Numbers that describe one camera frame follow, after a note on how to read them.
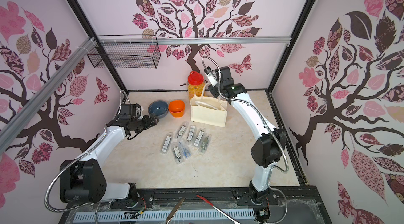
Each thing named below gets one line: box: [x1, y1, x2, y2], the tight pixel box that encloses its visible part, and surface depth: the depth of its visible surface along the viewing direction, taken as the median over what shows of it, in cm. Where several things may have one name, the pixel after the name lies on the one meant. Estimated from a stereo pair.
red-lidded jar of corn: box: [187, 70, 205, 100], surface depth 106 cm
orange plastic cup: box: [168, 99, 186, 118], surface depth 107 cm
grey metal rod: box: [165, 197, 186, 224], surface depth 72 cm
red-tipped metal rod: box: [195, 194, 242, 224], surface depth 71 cm
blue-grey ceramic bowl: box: [147, 99, 169, 119], surface depth 106 cm
